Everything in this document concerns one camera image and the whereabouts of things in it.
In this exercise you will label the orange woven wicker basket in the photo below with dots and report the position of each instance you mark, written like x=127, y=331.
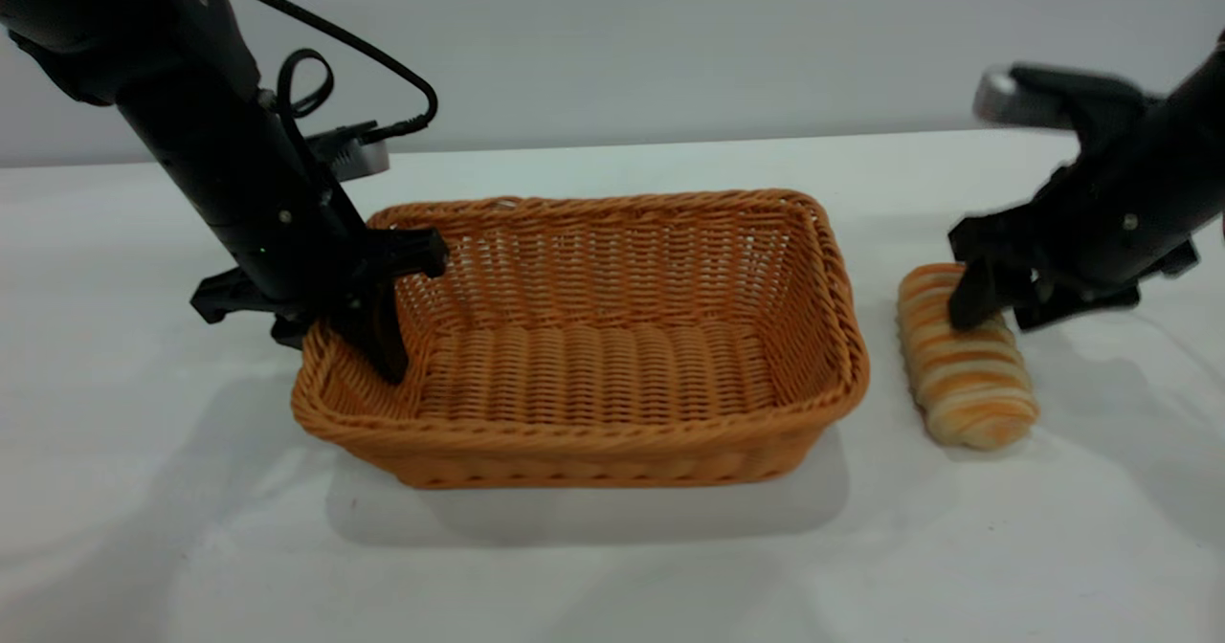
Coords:
x=593, y=375

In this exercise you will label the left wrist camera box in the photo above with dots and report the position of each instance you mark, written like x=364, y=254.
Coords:
x=359, y=155

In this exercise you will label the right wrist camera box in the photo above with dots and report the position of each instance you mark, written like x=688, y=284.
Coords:
x=1053, y=88

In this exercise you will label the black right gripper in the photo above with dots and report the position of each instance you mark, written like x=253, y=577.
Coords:
x=1110, y=212

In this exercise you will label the striped bread roll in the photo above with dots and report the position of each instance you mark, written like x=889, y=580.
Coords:
x=971, y=385

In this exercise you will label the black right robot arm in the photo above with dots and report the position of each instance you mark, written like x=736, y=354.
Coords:
x=1201, y=117

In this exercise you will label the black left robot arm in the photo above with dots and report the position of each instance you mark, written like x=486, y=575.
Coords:
x=144, y=40

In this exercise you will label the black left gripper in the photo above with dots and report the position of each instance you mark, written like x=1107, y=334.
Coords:
x=278, y=232

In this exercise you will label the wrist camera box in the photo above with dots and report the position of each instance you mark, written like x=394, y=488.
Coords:
x=359, y=155
x=1053, y=88

